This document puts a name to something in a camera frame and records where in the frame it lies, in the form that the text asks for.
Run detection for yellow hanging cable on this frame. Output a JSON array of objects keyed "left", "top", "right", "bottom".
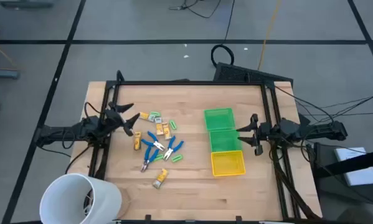
[
  {"left": 0, "top": 35, "right": 19, "bottom": 71},
  {"left": 257, "top": 0, "right": 282, "bottom": 71}
]

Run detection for white lamp shade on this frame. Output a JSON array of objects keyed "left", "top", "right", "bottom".
[{"left": 39, "top": 173, "right": 123, "bottom": 224}]

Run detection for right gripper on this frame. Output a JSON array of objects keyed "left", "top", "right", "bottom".
[{"left": 235, "top": 113, "right": 273, "bottom": 157}]

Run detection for grey desk foot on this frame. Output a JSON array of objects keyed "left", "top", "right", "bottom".
[
  {"left": 0, "top": 0, "right": 55, "bottom": 9},
  {"left": 0, "top": 68, "right": 21, "bottom": 80}
]

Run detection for yellow plastic basket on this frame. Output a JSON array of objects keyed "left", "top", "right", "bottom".
[{"left": 210, "top": 150, "right": 247, "bottom": 177}]

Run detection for wooden lamp base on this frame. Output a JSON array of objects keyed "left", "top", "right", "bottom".
[{"left": 116, "top": 186, "right": 135, "bottom": 220}]

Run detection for black perforated metal case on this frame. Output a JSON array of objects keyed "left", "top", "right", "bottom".
[{"left": 212, "top": 62, "right": 295, "bottom": 84}]

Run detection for black table frame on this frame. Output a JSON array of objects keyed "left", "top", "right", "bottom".
[{"left": 88, "top": 70, "right": 323, "bottom": 224}]

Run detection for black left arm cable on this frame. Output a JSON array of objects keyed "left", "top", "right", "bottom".
[{"left": 83, "top": 101, "right": 102, "bottom": 119}]

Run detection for blue-handled pliers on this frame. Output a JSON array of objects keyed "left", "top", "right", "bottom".
[
  {"left": 140, "top": 131, "right": 167, "bottom": 152},
  {"left": 139, "top": 145, "right": 160, "bottom": 173},
  {"left": 163, "top": 135, "right": 185, "bottom": 162}
]

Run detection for black diagonal strut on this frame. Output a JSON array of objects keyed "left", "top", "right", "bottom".
[{"left": 312, "top": 148, "right": 373, "bottom": 180}]

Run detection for green plastic basket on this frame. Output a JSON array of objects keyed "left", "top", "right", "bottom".
[
  {"left": 208, "top": 129, "right": 243, "bottom": 153},
  {"left": 204, "top": 108, "right": 236, "bottom": 131}
]

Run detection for black coiled hanging cable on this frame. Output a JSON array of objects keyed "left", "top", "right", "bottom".
[{"left": 210, "top": 0, "right": 237, "bottom": 68}]

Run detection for black floor cable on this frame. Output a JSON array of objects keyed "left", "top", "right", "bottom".
[{"left": 169, "top": 0, "right": 223, "bottom": 19}]

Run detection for white box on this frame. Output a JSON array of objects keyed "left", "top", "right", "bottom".
[{"left": 334, "top": 146, "right": 373, "bottom": 187}]

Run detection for black cable bundle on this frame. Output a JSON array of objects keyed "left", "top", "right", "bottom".
[{"left": 270, "top": 146, "right": 319, "bottom": 220}]

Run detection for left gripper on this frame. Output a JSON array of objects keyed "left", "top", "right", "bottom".
[{"left": 100, "top": 101, "right": 141, "bottom": 138}]

